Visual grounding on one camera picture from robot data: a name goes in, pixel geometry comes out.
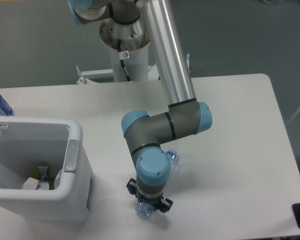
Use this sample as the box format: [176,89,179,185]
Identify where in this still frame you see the grey yellow wrapper in bin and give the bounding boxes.
[29,166,54,181]

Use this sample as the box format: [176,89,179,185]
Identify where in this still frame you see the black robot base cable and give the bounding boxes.
[116,38,133,82]

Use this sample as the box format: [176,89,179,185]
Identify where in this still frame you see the clear plastic water bottle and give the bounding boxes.
[134,146,179,219]

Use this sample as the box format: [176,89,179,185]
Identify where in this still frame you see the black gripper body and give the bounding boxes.
[135,186,164,209]

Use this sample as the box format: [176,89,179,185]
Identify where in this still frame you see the clear plastic wrapper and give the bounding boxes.
[53,169,63,190]

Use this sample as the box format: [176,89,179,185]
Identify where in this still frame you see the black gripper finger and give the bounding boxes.
[154,198,173,213]
[126,178,138,198]

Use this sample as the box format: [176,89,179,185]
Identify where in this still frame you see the white plastic trash can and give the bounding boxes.
[0,116,94,221]

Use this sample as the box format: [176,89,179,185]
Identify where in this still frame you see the white crumpled tissue in bin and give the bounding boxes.
[21,177,50,190]

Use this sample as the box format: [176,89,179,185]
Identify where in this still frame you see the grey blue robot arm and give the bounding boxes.
[68,0,213,216]

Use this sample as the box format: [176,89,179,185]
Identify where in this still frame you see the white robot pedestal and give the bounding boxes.
[76,17,160,84]

